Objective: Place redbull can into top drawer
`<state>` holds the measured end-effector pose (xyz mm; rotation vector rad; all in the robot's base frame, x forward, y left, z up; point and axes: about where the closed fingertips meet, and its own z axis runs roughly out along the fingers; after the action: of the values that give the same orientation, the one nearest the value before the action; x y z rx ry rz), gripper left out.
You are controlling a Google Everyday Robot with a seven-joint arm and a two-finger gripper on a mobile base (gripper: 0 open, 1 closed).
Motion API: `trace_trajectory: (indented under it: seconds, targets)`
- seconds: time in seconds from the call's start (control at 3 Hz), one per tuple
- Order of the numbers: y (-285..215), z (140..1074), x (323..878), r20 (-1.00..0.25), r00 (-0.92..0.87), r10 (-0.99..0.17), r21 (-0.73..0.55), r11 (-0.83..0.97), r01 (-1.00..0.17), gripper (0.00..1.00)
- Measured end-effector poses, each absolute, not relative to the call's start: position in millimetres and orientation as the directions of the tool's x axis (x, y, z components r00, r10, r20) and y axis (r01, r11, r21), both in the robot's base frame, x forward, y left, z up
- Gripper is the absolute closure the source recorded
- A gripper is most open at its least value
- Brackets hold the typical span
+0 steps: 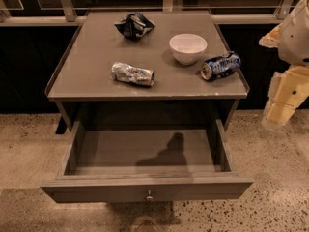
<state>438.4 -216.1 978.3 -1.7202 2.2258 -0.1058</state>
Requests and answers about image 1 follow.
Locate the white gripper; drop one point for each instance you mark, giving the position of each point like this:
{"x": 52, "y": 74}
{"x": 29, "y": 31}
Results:
{"x": 295, "y": 39}

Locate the silver redbull can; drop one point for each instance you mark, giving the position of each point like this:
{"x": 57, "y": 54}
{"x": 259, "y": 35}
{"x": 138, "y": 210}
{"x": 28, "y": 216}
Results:
{"x": 127, "y": 73}

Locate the blue pepsi can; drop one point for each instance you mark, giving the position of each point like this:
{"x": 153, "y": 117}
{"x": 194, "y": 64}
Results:
{"x": 220, "y": 66}

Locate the metal drawer knob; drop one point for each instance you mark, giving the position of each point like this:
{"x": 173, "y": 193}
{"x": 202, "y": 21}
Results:
{"x": 149, "y": 196}

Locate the open grey top drawer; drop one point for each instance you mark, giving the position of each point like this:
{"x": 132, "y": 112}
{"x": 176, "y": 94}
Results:
{"x": 120, "y": 163}

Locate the white ceramic bowl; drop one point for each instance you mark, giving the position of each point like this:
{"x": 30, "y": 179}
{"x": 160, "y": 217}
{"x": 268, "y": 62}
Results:
{"x": 187, "y": 48}

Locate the grey wooden cabinet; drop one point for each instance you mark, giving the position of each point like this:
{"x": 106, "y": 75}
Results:
{"x": 85, "y": 72}

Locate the crumpled dark chip bag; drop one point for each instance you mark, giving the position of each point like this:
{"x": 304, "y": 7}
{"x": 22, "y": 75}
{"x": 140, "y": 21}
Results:
{"x": 134, "y": 26}

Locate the metal railing frame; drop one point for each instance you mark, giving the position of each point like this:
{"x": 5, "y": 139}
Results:
{"x": 73, "y": 12}

